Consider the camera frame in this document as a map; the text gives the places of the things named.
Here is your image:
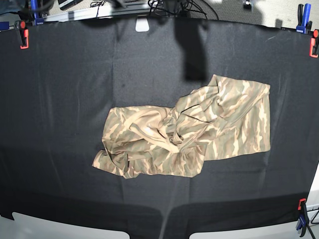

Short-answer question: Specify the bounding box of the blue clamp right front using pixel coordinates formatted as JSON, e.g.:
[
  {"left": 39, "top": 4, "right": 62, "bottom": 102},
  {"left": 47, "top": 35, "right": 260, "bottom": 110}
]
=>
[{"left": 296, "top": 198, "right": 310, "bottom": 238}]

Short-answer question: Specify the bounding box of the red clamp right rear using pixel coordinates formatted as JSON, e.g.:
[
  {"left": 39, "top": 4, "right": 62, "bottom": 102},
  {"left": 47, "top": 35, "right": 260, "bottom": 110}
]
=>
[{"left": 309, "top": 29, "right": 319, "bottom": 58}]

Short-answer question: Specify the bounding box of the blue clamp left rear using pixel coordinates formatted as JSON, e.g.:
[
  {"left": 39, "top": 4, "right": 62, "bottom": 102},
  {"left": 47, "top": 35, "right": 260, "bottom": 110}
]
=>
[{"left": 30, "top": 0, "right": 44, "bottom": 25}]

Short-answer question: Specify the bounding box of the blue clamp right rear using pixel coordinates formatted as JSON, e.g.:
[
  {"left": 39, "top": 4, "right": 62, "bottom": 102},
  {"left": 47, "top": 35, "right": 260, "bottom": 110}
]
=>
[{"left": 296, "top": 3, "right": 312, "bottom": 34}]

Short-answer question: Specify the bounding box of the aluminium rail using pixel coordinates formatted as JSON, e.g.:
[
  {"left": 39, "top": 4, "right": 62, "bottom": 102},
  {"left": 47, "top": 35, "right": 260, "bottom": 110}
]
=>
[{"left": 43, "top": 2, "right": 165, "bottom": 22}]

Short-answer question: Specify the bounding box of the blue clamp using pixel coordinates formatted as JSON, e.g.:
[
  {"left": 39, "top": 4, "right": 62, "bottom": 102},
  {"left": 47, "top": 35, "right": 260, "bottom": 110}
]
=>
[
  {"left": 296, "top": 3, "right": 312, "bottom": 34},
  {"left": 296, "top": 198, "right": 310, "bottom": 238},
  {"left": 30, "top": 0, "right": 44, "bottom": 25}
]

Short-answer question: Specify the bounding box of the black table cloth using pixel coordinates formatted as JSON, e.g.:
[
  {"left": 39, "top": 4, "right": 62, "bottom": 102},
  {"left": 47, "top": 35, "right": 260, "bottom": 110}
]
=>
[{"left": 0, "top": 17, "right": 319, "bottom": 239}]

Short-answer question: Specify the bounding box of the camouflage t-shirt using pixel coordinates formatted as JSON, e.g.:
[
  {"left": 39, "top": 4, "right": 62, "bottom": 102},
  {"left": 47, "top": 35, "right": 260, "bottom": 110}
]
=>
[{"left": 92, "top": 75, "right": 271, "bottom": 179}]

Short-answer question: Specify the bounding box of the red clamp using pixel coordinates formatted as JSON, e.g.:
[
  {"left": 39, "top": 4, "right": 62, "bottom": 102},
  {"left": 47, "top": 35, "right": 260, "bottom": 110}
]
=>
[
  {"left": 309, "top": 29, "right": 319, "bottom": 58},
  {"left": 14, "top": 20, "right": 29, "bottom": 49}
]

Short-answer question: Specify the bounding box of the red clamp left rear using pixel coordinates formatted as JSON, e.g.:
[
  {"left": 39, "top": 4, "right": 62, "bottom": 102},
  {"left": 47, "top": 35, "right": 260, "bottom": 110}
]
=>
[{"left": 14, "top": 20, "right": 29, "bottom": 49}]

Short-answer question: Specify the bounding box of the black cable bundle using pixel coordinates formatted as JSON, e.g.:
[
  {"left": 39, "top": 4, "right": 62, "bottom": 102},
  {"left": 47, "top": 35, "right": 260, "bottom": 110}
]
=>
[{"left": 89, "top": 0, "right": 220, "bottom": 20}]

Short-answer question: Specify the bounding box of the white tape patch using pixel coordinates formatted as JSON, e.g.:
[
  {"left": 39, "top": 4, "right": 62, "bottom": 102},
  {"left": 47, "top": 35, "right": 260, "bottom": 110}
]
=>
[{"left": 135, "top": 18, "right": 150, "bottom": 32}]

